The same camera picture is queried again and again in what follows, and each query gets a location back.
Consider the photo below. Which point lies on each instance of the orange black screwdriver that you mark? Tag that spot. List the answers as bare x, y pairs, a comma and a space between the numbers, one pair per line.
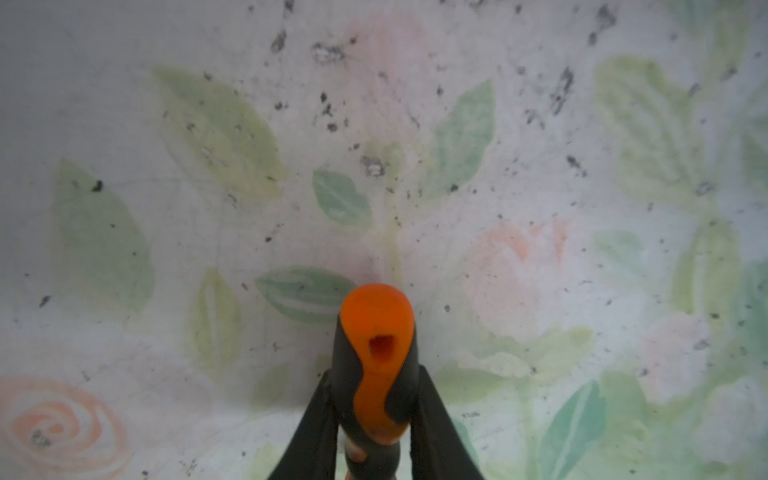
374, 377

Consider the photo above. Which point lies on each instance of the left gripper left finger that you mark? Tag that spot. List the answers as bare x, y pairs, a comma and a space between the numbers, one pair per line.
311, 452

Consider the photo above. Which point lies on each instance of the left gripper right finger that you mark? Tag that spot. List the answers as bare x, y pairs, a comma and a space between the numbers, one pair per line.
437, 452

